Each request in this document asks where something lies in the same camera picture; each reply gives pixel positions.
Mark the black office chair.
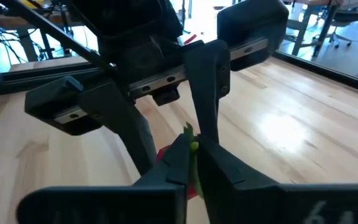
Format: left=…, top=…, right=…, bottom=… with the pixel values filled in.
left=312, top=9, right=358, bottom=50

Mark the red strawberry with leafy top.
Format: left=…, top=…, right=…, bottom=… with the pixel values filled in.
left=156, top=123, right=204, bottom=200

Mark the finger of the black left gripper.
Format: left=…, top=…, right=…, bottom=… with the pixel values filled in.
left=79, top=82, right=158, bottom=175
left=183, top=39, right=231, bottom=146

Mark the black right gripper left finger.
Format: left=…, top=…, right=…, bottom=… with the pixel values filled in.
left=17, top=133, right=193, bottom=224

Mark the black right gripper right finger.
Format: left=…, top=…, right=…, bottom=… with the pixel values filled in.
left=196, top=136, right=358, bottom=224

